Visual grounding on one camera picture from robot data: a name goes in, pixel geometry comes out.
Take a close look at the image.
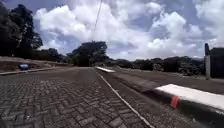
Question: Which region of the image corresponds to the large broad tree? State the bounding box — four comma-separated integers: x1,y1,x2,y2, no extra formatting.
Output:
66,40,110,68

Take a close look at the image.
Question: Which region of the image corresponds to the grey-brown brick paver road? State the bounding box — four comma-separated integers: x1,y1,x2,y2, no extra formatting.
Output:
0,66,209,128

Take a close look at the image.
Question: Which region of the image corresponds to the row of low trees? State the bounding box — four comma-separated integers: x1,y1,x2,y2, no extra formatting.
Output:
106,55,206,76

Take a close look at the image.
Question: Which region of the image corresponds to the brick paved side strip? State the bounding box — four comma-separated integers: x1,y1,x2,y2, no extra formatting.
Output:
113,67,224,96

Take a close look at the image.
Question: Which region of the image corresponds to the kerb with white painted sections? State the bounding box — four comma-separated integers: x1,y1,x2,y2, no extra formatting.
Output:
95,66,224,122

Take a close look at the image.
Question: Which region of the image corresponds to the blue object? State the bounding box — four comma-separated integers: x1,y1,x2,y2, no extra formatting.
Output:
18,63,31,71

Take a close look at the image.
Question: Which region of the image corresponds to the grey concrete kerb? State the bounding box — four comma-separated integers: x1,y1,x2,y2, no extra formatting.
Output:
0,66,66,77

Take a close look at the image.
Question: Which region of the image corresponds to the row of tall dark trees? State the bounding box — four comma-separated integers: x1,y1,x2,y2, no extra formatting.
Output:
0,2,65,63

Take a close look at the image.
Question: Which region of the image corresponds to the bare earth bank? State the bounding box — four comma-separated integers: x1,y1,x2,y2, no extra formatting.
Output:
0,55,73,74

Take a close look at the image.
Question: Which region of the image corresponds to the dark building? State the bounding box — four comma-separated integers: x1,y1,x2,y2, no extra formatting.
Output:
204,42,224,80

